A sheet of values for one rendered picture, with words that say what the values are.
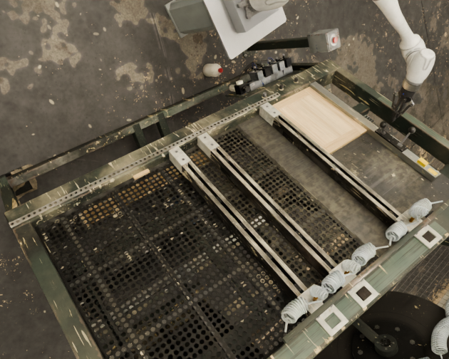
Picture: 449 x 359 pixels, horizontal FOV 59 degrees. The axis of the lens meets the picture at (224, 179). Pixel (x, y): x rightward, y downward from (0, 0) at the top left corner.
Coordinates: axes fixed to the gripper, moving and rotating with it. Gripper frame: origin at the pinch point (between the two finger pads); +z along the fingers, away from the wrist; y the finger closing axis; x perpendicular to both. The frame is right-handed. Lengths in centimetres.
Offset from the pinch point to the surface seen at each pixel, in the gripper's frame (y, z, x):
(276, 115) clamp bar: 45, 8, 48
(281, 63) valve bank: 77, 5, 15
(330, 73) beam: 57, 12, -12
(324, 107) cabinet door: 37.3, 14.0, 13.2
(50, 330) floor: 74, 157, 218
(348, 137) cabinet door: 10.5, 13.8, 21.5
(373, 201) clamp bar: -29, 8, 50
